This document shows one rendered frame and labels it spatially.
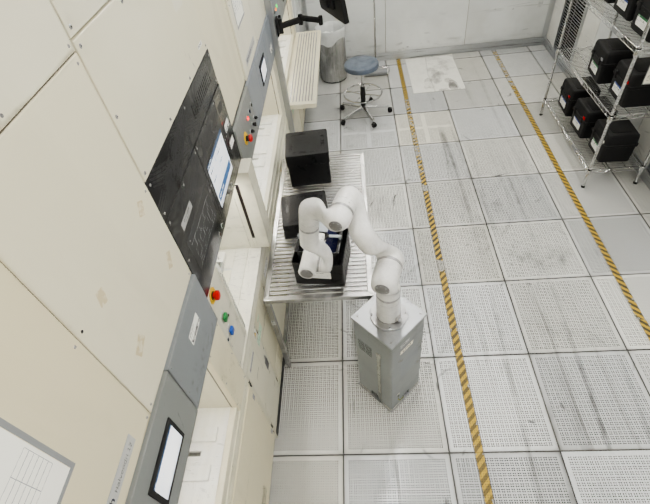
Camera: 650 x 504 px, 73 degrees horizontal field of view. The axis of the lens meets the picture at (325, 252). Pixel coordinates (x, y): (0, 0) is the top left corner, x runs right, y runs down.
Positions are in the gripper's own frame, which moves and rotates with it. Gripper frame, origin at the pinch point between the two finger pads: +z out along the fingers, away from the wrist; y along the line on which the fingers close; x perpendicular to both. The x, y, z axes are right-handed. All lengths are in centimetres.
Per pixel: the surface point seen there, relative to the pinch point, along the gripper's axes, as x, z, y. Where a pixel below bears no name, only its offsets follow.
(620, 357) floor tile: -107, 3, 179
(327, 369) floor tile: -107, -23, -3
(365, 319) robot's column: -31, -34, 27
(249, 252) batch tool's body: -19.3, -1.5, -41.9
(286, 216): -19.5, 29.8, -27.0
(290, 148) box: -3, 78, -32
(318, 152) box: -3, 74, -13
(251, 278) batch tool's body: -19.7, -20.0, -35.6
